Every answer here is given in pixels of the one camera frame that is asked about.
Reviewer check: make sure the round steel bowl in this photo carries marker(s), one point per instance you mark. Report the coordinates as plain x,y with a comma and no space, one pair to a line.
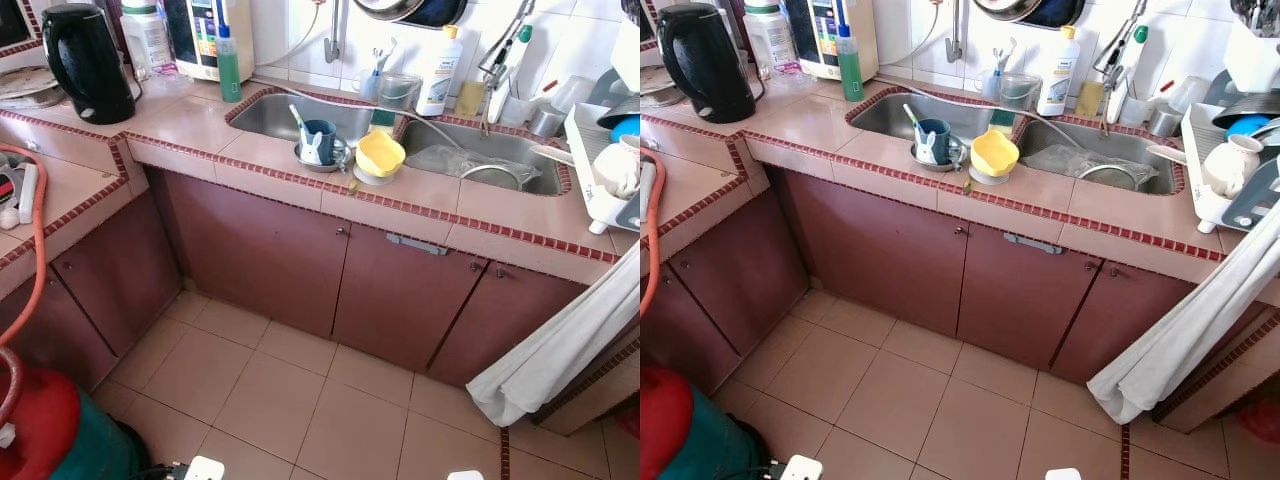
342,162
958,162

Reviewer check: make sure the white ceramic teapot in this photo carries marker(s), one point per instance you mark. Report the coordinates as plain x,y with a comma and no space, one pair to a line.
1230,165
615,170

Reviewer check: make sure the brown cabinet door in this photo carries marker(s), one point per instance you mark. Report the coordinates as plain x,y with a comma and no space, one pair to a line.
880,250
120,270
500,320
1020,300
740,270
1120,320
680,335
55,335
260,250
400,300

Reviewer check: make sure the blue bowl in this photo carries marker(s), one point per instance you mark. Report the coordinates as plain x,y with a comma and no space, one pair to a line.
628,130
1248,126

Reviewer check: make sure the wooden spatula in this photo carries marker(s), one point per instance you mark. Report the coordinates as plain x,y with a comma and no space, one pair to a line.
550,155
1165,153

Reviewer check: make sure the white cloth towel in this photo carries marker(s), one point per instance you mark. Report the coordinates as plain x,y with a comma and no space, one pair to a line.
1180,340
560,350

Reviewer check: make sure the small steel cup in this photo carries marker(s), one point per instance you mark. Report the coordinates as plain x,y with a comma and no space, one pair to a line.
1162,120
545,120

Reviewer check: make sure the round steel plate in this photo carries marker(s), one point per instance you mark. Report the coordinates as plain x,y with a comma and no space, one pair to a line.
25,85
660,88

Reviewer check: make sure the round steel strainer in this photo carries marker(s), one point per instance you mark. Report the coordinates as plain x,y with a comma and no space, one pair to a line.
503,168
1118,168

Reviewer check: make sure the red gas cylinder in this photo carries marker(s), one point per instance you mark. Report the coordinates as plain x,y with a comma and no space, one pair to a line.
35,420
665,420

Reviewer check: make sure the black electric kettle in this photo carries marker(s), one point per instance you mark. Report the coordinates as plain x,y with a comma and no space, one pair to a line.
85,60
705,60

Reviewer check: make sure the steel sink basin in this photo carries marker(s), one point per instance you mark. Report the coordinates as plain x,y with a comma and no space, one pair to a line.
270,115
1090,138
890,115
470,138

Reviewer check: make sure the white bottle green cap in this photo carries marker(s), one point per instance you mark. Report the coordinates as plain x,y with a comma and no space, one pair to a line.
1117,100
498,100

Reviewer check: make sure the green gas cylinder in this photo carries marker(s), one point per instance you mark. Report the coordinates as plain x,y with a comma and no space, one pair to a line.
715,445
95,445

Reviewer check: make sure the plain yellow sponge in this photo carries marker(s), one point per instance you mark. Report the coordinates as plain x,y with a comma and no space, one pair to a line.
470,98
1090,98

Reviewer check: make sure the clear jar white lid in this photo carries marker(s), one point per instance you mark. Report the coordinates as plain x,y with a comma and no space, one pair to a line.
770,40
148,45

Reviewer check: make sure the white detergent bottle yellow cap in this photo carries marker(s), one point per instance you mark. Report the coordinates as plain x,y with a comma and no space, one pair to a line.
1058,75
438,75

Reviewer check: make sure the green dish soap bottle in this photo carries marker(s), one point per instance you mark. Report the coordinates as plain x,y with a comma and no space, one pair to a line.
850,72
229,75

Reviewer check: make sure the cream water ionizer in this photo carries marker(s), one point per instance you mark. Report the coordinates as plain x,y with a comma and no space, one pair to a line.
200,30
820,30

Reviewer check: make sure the clear plastic scrubber container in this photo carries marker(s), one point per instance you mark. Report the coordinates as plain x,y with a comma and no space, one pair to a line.
400,92
1020,92

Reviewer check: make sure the green yellow sponge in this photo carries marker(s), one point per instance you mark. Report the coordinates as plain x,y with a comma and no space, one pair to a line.
382,118
1003,118

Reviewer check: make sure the white toothbrush cup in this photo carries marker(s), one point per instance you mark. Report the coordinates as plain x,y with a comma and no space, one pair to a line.
993,88
372,88

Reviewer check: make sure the white blue toothbrush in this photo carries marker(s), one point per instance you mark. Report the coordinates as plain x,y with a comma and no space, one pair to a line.
385,55
1005,55

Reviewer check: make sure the hanging steel pan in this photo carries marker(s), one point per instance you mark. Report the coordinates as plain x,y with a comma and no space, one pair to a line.
400,8
1020,8

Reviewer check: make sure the white power strip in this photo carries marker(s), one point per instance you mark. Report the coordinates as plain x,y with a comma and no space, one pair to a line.
20,190

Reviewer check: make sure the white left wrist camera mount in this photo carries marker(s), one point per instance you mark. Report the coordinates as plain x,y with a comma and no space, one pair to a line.
800,468
205,468

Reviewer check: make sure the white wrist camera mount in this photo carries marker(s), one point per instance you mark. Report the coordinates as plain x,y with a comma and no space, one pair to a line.
800,468
1062,475
205,468
465,475

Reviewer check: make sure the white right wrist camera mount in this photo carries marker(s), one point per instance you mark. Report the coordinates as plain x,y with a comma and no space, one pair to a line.
465,475
1062,475

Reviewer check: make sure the chrome wall tap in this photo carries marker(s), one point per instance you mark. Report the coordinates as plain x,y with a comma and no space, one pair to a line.
956,40
332,40

